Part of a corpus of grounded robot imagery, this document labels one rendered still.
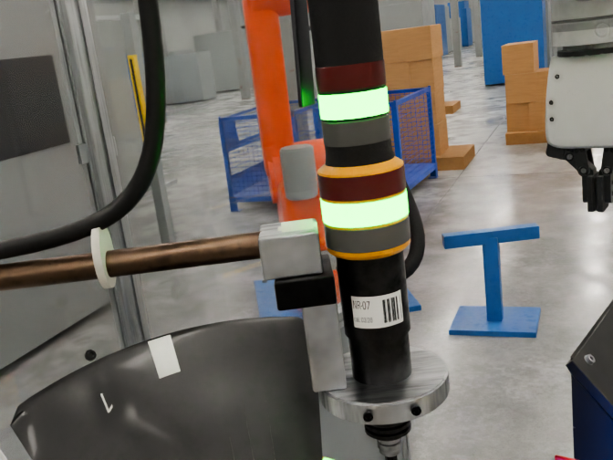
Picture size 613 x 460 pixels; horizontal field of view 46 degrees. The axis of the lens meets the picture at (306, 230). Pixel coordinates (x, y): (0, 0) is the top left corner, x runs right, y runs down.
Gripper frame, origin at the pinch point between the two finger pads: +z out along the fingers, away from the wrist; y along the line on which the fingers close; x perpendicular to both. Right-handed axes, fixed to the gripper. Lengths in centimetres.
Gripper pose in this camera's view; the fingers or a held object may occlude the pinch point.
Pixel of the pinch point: (597, 191)
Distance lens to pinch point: 85.7
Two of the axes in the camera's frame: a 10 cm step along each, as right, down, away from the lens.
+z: 1.2, 9.6, 2.6
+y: -8.3, -0.4, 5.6
